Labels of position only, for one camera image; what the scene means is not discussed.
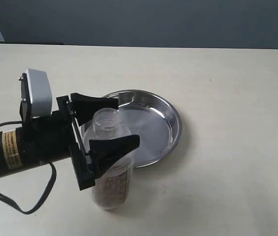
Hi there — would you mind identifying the round stainless steel plate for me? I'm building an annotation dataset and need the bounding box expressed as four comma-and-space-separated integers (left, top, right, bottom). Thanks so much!
81, 89, 183, 168

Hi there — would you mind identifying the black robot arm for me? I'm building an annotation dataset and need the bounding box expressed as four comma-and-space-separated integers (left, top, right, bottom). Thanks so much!
0, 93, 140, 190

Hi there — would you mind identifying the clear plastic shaker bottle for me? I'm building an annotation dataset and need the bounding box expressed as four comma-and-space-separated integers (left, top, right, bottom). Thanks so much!
83, 108, 134, 210

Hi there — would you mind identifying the black camera cable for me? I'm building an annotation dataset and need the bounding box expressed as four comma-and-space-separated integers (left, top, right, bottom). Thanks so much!
0, 122, 57, 214

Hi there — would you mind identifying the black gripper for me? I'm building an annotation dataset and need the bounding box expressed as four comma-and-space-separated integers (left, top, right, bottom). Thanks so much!
32, 93, 140, 190

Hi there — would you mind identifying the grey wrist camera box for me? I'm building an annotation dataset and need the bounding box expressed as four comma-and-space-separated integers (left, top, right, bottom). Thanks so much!
19, 68, 52, 122

